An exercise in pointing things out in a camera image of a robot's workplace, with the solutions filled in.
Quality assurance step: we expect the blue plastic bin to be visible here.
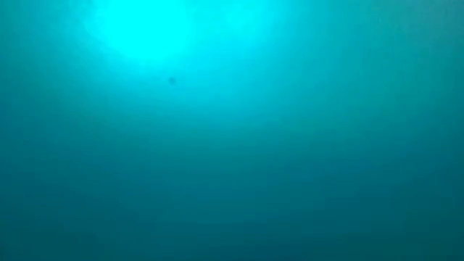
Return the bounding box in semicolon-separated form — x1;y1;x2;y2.
0;0;464;261

